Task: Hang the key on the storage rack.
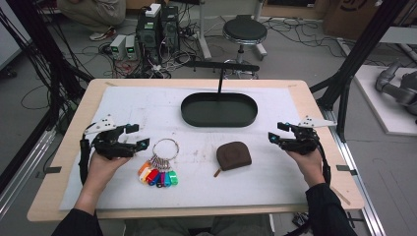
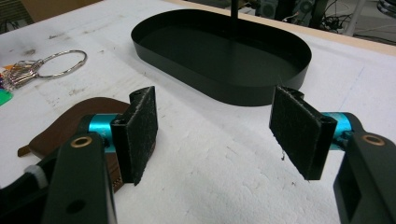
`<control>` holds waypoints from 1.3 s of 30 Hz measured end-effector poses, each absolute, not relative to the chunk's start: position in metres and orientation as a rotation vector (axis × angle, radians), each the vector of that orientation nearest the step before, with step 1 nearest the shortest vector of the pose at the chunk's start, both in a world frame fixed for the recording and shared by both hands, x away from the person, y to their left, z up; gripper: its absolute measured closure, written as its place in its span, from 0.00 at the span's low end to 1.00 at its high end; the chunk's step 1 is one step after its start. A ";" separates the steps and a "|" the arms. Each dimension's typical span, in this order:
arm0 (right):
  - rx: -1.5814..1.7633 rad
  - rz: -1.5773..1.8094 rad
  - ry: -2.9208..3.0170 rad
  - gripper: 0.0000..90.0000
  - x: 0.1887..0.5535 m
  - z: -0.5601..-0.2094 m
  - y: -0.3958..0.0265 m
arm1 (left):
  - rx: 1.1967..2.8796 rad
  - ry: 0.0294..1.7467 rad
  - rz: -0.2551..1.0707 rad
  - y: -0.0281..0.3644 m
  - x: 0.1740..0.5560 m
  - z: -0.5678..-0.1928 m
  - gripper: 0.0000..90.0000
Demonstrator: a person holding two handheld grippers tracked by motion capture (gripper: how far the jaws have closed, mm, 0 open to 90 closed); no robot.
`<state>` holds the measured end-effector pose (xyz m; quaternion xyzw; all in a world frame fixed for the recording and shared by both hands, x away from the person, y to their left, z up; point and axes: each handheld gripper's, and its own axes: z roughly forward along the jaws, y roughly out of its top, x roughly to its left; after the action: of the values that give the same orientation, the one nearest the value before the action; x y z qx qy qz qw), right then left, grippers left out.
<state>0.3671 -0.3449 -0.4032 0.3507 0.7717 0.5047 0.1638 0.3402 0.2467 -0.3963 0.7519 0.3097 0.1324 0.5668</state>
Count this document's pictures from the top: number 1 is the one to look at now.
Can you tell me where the left hand-held gripper cable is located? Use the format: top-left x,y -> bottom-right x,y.
78,122 -> 99,187

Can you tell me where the aluminium floor rail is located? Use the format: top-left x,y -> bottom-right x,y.
0,128 -> 57,218
322,107 -> 387,236

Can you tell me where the small white box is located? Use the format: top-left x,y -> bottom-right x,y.
145,3 -> 162,19

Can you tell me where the brown coin pouch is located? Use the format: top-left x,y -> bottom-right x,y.
213,141 -> 253,178

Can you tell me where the black metal frame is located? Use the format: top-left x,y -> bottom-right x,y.
309,0 -> 411,143

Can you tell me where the white table leg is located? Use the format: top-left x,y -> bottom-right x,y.
196,0 -> 213,61

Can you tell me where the black round stool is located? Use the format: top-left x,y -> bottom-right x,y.
221,14 -> 268,80

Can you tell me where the black tape strip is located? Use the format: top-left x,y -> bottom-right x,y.
335,164 -> 359,177
43,165 -> 63,175

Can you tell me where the person's left hand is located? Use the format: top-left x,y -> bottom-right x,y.
85,151 -> 133,198

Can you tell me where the right hand-held gripper cable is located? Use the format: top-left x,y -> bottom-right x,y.
315,136 -> 332,189

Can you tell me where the black computer tower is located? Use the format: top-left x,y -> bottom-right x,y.
159,4 -> 181,54
135,11 -> 162,64

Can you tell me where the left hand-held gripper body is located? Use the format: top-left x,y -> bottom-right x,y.
83,113 -> 139,161

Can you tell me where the cardboard box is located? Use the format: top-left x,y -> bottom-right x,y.
322,0 -> 388,41

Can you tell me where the key ring with coloured tags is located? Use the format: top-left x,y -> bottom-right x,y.
137,138 -> 181,189

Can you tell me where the white power supply box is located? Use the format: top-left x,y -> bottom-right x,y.
109,33 -> 128,61
124,34 -> 139,61

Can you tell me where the white platform board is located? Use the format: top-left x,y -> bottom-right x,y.
353,64 -> 417,137

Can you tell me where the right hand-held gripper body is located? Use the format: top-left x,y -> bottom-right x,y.
281,114 -> 338,156

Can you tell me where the black oval tray with hanger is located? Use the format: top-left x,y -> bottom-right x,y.
180,60 -> 261,129

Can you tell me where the person's right hand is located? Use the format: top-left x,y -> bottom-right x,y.
286,148 -> 326,189

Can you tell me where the white foam mat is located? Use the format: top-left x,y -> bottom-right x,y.
58,86 -> 331,211

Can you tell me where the hand-held gripper cable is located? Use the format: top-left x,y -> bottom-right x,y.
78,122 -> 99,187
315,136 -> 332,189

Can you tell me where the black cable bundle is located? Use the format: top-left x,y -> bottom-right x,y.
0,0 -> 95,132

